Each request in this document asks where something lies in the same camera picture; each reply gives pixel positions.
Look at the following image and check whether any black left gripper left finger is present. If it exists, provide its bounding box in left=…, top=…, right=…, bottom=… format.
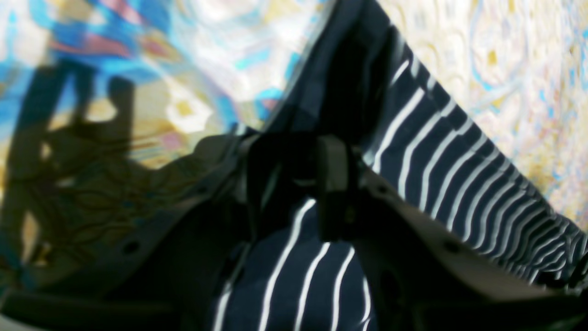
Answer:
left=1, top=134, right=277, bottom=331

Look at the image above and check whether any navy white striped T-shirt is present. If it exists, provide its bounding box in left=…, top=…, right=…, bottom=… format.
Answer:
left=212, top=12, right=587, bottom=331

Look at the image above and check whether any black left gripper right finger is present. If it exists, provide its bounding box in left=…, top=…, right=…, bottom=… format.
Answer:
left=317, top=136, right=587, bottom=331

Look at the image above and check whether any patterned tile tablecloth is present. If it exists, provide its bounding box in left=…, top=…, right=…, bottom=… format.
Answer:
left=1, top=0, right=587, bottom=289

